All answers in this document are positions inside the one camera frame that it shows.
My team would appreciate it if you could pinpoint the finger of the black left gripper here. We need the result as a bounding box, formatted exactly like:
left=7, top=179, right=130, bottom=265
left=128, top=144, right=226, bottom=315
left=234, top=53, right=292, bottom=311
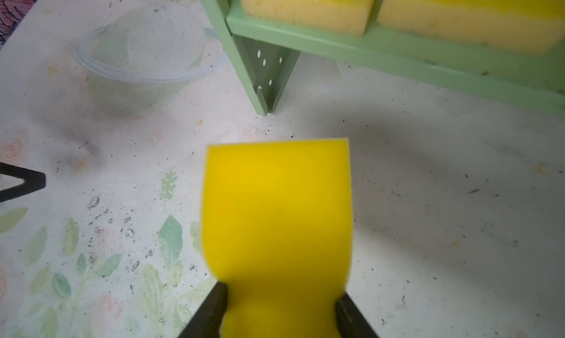
left=1, top=162, right=46, bottom=203

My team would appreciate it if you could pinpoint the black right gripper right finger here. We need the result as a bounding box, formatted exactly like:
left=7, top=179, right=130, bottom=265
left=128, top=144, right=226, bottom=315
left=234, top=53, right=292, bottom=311
left=335, top=293, right=379, bottom=338

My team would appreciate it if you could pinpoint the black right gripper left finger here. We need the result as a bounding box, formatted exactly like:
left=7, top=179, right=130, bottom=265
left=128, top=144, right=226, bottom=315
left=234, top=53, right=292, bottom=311
left=178, top=282, right=228, bottom=338

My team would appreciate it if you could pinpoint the yellow sponge alone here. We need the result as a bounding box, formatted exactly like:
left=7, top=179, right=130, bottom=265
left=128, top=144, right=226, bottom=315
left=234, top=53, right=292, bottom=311
left=201, top=139, right=353, bottom=337

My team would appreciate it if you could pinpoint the yellow sponge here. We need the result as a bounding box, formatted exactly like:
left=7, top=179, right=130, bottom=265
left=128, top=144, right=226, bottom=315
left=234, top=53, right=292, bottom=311
left=240, top=0, right=376, bottom=36
left=377, top=0, right=564, bottom=55

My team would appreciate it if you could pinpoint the green metal shelf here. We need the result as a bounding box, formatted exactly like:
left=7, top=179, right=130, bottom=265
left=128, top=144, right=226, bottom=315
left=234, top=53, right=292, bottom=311
left=200, top=0, right=564, bottom=116

